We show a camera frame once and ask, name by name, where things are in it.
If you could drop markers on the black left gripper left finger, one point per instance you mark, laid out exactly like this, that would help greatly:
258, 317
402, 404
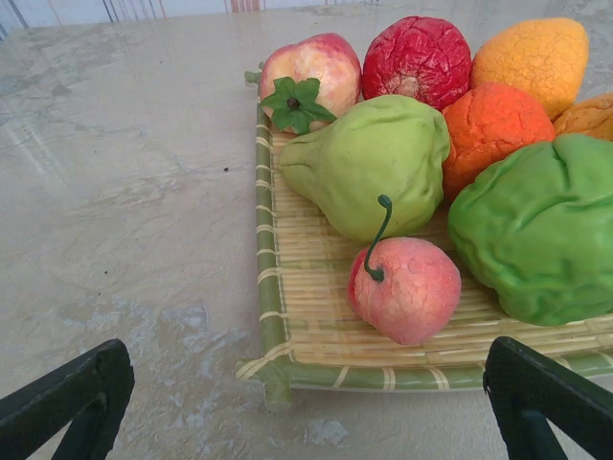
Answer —
48, 397

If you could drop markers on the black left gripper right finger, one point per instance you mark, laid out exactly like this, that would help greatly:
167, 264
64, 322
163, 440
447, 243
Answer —
527, 378

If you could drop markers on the small pink apple with stem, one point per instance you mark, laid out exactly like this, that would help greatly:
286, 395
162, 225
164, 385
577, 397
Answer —
407, 292

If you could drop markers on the bright orange wrinkled fruit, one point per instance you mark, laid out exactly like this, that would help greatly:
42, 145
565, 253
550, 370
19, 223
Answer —
493, 129

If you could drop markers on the dull orange-yellow wrinkled fruit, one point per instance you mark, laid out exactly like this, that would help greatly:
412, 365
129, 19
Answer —
589, 117

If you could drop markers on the light green pear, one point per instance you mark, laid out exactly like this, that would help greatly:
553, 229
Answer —
364, 163

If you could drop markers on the yellow-orange lemon-shaped fruit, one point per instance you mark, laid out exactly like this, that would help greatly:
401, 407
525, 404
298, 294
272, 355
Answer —
531, 62

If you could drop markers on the red wrinkled fruit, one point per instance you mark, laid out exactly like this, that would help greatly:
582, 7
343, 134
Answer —
416, 52

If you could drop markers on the pink-yellow apple with green leaf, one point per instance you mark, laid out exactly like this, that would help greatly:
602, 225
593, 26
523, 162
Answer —
325, 67

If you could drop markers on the woven bamboo mat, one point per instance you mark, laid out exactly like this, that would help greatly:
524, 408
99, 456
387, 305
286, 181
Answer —
325, 330

